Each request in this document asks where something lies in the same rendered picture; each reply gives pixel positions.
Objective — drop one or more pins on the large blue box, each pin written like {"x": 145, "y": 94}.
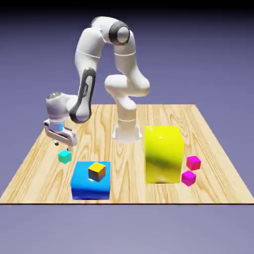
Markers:
{"x": 83, "y": 184}

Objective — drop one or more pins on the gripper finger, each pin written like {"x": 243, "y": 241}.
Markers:
{"x": 68, "y": 148}
{"x": 56, "y": 143}

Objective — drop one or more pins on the small orange cube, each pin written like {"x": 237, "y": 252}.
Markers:
{"x": 97, "y": 171}

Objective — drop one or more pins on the small magenta cube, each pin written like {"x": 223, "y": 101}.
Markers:
{"x": 188, "y": 178}

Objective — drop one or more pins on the small pink cube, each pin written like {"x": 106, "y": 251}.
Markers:
{"x": 193, "y": 163}

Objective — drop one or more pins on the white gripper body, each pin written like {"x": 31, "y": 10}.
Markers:
{"x": 61, "y": 136}

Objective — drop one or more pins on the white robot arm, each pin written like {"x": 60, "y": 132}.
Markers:
{"x": 123, "y": 83}

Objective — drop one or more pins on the large yellow box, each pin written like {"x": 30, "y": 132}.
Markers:
{"x": 162, "y": 154}

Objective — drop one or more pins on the small teal cube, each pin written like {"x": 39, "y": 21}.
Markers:
{"x": 64, "y": 156}

